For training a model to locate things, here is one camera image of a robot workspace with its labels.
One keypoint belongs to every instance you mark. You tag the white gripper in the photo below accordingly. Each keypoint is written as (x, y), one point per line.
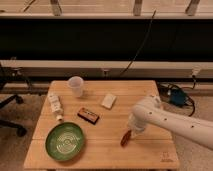
(135, 125)

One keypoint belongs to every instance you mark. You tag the red chili pepper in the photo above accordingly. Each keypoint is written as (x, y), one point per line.
(125, 138)

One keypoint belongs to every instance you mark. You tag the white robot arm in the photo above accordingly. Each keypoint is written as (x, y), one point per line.
(148, 110)

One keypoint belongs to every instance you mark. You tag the white sponge block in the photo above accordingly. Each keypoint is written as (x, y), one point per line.
(108, 101)

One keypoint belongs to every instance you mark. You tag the small dark orange box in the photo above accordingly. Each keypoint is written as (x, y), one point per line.
(88, 115)

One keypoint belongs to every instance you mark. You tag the blue power adapter box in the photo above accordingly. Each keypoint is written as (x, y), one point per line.
(177, 97)

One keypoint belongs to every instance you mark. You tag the clear plastic measuring cup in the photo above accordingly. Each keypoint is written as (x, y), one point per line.
(76, 84)

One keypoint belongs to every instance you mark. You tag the green ribbed bowl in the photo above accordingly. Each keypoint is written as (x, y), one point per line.
(65, 141)

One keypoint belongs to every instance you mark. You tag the white tube with cap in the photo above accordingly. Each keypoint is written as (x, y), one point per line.
(56, 106)

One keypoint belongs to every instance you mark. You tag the black office chair base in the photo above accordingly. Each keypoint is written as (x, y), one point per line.
(7, 119)

